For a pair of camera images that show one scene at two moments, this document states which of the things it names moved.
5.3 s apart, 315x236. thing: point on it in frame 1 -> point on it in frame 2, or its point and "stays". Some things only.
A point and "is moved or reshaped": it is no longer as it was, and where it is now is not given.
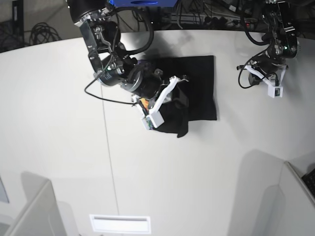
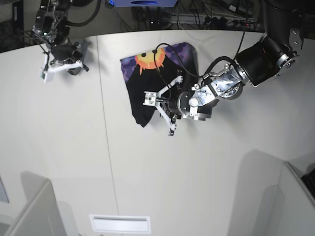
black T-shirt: (193, 100) is moved or reshaped
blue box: (143, 3) stays
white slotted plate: (121, 223) stays
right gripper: (267, 65) -> (171, 105)
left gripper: (145, 81) -> (64, 51)
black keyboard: (309, 180) stays
